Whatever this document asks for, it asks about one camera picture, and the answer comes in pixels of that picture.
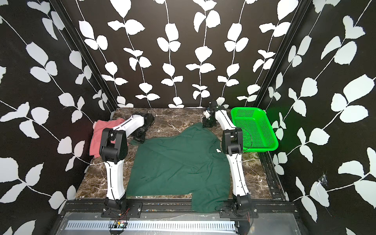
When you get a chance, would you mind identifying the pink folded t-shirt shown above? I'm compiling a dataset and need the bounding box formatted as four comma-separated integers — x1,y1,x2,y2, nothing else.
89,118,125,158

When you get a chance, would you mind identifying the dark green t-shirt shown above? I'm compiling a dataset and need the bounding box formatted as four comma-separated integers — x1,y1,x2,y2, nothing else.
126,122,231,213

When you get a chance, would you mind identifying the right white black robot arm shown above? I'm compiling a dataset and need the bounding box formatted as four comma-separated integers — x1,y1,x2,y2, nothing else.
202,101,253,216

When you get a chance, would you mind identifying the white slotted cable duct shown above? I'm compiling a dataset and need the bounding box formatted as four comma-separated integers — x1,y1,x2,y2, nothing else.
64,220,238,232

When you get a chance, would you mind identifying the black corner frame post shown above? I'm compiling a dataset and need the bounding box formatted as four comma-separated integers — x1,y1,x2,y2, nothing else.
51,0,117,111
253,0,311,107

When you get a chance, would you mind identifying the black corner frame post right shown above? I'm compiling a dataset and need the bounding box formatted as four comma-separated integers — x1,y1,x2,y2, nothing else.
253,0,311,107

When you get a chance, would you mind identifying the green plastic basket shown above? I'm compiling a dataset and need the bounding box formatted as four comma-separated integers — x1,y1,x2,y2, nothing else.
231,107,279,152

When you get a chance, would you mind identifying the black front aluminium rail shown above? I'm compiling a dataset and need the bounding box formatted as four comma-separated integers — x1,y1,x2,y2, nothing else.
59,198,299,219

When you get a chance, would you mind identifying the small electronics board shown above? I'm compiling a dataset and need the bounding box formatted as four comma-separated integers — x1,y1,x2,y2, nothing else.
109,220,128,231

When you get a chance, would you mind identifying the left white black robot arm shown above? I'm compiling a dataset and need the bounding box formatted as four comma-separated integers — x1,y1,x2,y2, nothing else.
99,112,155,212

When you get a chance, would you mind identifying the black corner frame post left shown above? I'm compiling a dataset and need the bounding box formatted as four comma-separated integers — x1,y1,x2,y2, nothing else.
51,0,117,111

